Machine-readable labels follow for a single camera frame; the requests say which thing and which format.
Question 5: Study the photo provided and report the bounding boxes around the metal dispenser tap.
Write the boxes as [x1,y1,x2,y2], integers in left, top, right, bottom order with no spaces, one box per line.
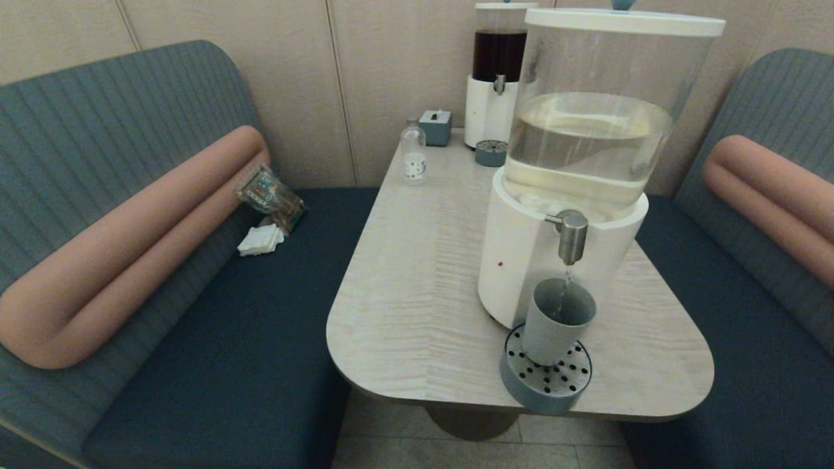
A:
[545,209,590,266]

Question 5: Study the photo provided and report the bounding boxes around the grey-blue plastic cup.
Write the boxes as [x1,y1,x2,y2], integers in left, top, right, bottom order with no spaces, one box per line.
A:
[522,277,597,367]

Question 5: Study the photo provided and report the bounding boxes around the small clear glass bottle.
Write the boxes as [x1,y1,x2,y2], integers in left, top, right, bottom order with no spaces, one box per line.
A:
[399,118,427,186]

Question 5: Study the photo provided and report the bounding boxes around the blue tissue box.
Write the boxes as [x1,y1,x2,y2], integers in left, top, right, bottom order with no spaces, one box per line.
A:
[417,109,453,147]

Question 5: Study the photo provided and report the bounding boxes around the small blue drip tray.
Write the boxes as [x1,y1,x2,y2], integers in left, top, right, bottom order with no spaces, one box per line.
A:
[474,139,509,168]

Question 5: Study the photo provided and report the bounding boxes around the clear printed snack packet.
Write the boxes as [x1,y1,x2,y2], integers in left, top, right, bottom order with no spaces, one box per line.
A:
[234,164,308,236]

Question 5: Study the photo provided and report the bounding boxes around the white folded napkins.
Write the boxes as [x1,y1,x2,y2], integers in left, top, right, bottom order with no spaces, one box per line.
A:
[235,223,285,258]

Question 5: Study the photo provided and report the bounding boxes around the clear water dispenser white base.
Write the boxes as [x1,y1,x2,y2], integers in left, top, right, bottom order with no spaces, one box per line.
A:
[477,7,726,330]

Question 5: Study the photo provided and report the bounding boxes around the large blue drip tray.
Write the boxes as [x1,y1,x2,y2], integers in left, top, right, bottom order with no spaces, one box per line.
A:
[499,323,593,416]

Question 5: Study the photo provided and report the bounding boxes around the teal upholstered booth bench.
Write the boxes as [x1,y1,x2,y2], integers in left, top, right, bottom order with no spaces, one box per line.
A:
[0,39,380,469]
[621,47,834,469]

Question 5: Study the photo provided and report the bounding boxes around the pink cylindrical bolster cushion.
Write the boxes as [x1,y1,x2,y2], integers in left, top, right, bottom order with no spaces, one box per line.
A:
[702,134,834,291]
[0,125,270,371]

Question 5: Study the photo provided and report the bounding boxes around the brass table pedestal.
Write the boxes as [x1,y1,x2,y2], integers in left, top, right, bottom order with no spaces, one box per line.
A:
[424,403,523,442]

